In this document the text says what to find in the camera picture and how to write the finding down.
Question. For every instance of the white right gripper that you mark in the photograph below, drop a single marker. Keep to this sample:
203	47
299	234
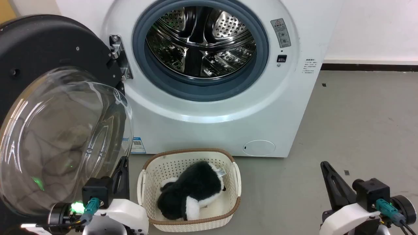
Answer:
346	218

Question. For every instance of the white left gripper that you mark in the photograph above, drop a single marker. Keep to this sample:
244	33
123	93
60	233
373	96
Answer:
125	215

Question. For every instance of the left arm with green light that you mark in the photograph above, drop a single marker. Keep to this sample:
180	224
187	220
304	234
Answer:
60	215

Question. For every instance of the black washer door glass bowl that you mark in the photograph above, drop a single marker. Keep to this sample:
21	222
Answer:
49	137

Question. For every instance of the white front-load washing machine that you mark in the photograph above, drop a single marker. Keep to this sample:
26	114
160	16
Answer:
209	130

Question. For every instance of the metal door hinge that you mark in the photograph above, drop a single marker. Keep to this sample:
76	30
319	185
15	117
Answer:
119	55

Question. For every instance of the cream laundry basket brown rim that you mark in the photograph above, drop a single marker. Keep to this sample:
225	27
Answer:
153	182

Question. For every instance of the blue energy label sticker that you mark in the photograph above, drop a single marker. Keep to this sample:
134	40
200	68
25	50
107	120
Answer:
137	145

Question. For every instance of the black and white plush toy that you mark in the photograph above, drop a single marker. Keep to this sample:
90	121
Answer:
191	191

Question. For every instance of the round filter cover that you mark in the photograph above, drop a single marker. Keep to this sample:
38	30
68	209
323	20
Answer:
259	148

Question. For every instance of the small printed text label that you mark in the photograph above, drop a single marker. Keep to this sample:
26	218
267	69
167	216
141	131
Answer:
309	66

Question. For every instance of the stainless steel washer drum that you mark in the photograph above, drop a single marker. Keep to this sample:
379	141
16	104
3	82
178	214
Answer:
199	42

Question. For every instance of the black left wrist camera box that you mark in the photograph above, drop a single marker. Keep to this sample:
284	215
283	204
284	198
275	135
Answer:
96	191

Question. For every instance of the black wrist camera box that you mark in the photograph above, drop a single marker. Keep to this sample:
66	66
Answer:
96	191
372	192

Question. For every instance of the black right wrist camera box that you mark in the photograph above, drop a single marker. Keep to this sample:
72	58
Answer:
372	192

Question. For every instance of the dark wall baseboard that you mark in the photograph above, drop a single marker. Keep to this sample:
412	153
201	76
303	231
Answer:
369	67

